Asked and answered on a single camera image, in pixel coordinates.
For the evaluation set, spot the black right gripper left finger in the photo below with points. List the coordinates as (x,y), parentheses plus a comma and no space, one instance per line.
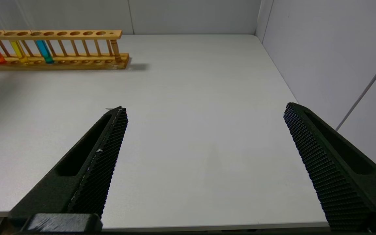
(100,169)

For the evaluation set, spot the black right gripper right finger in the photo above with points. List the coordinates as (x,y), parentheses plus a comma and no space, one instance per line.
(331,176)

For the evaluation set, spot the wooden test tube rack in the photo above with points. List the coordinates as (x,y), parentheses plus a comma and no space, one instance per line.
(77,60)

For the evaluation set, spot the yellow pigment glass test tube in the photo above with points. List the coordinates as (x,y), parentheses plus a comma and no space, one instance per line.
(20,52)

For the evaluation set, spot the teal pigment glass test tube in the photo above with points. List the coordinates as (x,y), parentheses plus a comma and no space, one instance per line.
(45,52)

